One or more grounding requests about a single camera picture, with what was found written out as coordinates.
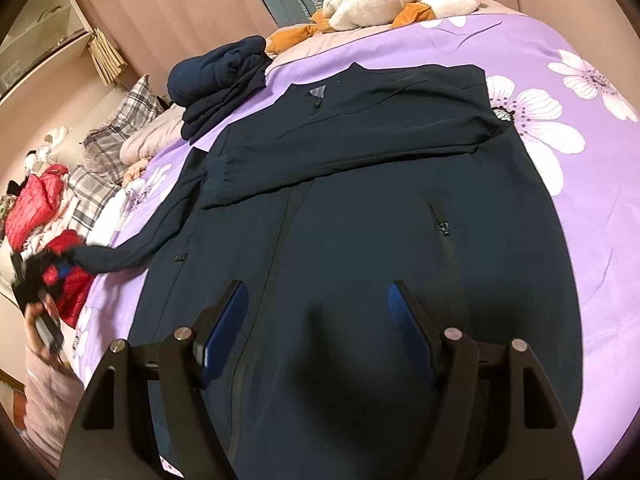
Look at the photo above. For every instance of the small white stuffed toy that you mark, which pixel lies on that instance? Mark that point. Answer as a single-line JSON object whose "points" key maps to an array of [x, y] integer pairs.
{"points": [[52, 142]]}

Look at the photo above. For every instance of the grey plaid pillow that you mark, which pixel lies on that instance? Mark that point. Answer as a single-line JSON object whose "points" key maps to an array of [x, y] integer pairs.
{"points": [[92, 195], [140, 100], [105, 142]]}

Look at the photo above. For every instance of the pale pink quilt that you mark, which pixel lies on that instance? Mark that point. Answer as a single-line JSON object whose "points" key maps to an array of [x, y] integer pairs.
{"points": [[150, 135]]}

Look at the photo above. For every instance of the person's left hand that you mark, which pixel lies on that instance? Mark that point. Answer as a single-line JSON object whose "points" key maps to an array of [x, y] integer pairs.
{"points": [[34, 345]]}

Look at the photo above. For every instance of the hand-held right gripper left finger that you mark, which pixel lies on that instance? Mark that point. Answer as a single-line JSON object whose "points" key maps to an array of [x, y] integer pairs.
{"points": [[227, 320]]}

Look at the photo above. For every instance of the purple floral bedsheet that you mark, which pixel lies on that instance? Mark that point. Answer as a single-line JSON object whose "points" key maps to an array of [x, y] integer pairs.
{"points": [[575, 185]]}

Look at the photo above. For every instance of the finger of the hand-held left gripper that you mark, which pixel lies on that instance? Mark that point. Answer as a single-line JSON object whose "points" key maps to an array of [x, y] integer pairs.
{"points": [[50, 262]]}

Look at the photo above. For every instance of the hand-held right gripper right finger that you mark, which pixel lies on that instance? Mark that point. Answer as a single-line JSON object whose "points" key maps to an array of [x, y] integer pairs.
{"points": [[407, 320]]}

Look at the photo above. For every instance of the white cabinet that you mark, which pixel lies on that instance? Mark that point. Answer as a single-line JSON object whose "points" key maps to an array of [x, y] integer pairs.
{"points": [[45, 20]]}

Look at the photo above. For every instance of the stack of folded navy clothes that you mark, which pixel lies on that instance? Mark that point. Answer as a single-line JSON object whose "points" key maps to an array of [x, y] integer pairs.
{"points": [[215, 75]]}

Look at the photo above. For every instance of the red down jacket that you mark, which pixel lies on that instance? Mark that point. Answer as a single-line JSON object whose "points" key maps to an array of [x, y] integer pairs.
{"points": [[35, 210]]}

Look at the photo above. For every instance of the red and blue jacket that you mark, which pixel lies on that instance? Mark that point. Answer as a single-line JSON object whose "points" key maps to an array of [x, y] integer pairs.
{"points": [[72, 292]]}

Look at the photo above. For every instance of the person's left forearm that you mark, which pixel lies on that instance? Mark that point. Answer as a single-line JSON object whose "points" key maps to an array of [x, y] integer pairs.
{"points": [[50, 405]]}

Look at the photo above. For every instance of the peach floral cloth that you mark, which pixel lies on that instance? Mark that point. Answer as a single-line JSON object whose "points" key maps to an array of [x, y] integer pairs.
{"points": [[136, 170]]}

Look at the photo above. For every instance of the dark navy zip jacket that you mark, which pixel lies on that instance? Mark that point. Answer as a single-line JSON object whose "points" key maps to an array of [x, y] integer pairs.
{"points": [[350, 210]]}

